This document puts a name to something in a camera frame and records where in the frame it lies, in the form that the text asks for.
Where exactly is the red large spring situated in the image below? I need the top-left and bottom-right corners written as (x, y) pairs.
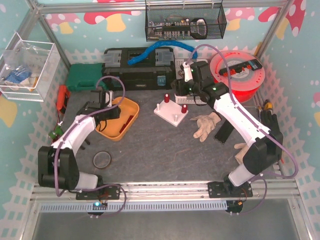
top-left (181, 104), bottom-right (188, 114)

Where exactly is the beige work glove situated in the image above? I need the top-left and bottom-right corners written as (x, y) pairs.
top-left (190, 112), bottom-right (221, 143)

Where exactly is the black aluminium extrusion block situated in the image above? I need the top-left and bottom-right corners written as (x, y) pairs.
top-left (214, 120), bottom-right (235, 144)

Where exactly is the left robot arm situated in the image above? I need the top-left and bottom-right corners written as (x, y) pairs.
top-left (37, 90), bottom-right (121, 196)

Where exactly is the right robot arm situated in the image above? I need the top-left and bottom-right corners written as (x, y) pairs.
top-left (171, 61), bottom-right (283, 187)

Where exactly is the white plastic basket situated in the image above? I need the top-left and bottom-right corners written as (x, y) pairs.
top-left (174, 59), bottom-right (214, 106)

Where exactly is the white peg base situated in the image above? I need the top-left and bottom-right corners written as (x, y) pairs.
top-left (153, 100), bottom-right (189, 127)

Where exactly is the black tool box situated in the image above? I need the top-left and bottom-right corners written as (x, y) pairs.
top-left (101, 46), bottom-right (176, 91)

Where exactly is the green tool case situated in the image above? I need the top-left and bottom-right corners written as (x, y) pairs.
top-left (65, 63), bottom-right (103, 92)

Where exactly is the orange plastic tray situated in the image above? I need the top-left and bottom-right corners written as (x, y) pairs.
top-left (95, 97), bottom-right (140, 142)

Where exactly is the orange black meter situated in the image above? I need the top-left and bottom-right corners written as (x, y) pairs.
top-left (56, 85), bottom-right (71, 114)

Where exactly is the brown tape roll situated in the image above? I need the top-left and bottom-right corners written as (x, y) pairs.
top-left (92, 151), bottom-right (112, 170)

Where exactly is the red filament spool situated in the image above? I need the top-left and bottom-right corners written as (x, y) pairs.
top-left (209, 50), bottom-right (265, 103)

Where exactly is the black power strip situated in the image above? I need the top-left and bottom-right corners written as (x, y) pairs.
top-left (228, 59), bottom-right (263, 76)

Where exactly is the clear acrylic box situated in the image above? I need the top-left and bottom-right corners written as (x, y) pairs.
top-left (0, 33), bottom-right (61, 102)

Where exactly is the blue white glove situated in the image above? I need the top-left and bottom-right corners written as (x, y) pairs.
top-left (4, 66), bottom-right (32, 86)

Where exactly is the blue corrugated hose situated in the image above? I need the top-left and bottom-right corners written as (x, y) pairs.
top-left (127, 41), bottom-right (198, 66)

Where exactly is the black wire mesh basket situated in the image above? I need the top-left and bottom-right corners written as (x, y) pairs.
top-left (145, 3), bottom-right (227, 42)

